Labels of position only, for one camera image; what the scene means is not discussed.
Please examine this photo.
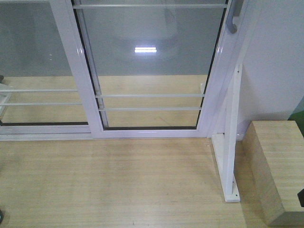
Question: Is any white door frame post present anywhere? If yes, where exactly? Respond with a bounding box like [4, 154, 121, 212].
[198, 0, 263, 136]

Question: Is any white support bracket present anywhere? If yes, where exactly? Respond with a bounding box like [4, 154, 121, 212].
[211, 63, 243, 203]

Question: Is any light wooden box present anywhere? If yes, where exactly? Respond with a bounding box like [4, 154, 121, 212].
[242, 121, 304, 228]

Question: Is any white fixed glass panel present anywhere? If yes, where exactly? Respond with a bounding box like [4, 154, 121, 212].
[0, 0, 91, 138]

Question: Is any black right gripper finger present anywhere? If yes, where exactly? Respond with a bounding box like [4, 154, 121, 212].
[297, 189, 304, 207]

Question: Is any white bottom door track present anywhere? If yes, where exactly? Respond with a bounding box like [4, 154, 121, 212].
[0, 130, 210, 142]

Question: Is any grey metal door handle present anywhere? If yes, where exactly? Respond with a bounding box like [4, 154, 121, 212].
[226, 0, 244, 34]

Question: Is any white framed sliding glass door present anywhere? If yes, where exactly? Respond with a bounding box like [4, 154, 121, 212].
[50, 0, 237, 138]

